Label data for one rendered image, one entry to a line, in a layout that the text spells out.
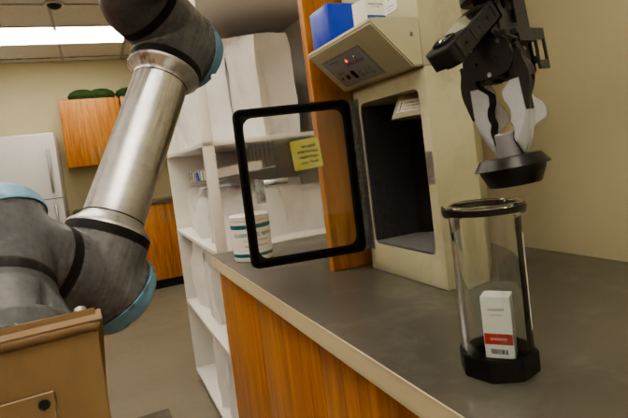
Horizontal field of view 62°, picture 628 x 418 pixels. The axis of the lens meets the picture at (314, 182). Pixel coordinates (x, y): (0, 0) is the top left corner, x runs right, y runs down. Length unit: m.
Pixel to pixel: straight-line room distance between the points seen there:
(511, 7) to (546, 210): 0.85
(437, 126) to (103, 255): 0.70
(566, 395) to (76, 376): 0.54
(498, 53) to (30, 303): 0.57
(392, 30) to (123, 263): 0.67
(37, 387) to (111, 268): 0.21
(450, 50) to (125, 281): 0.49
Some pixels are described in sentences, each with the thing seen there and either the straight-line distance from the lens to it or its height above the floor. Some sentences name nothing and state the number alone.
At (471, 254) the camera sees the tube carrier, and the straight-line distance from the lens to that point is 0.70.
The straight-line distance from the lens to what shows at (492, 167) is 0.66.
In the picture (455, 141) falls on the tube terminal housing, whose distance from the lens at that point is 1.13.
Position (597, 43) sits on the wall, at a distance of 1.37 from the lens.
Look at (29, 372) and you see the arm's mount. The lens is 0.54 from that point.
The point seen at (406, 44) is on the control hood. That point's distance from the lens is 1.09.
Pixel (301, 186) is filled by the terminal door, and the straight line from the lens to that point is 1.32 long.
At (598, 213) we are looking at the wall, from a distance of 1.40.
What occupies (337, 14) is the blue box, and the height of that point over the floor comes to 1.57.
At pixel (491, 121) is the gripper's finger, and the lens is 0.70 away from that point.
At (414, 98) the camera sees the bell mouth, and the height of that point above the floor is 1.35.
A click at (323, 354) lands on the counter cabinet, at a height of 0.85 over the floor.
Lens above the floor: 1.26
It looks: 3 degrees down
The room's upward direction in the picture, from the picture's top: 7 degrees counter-clockwise
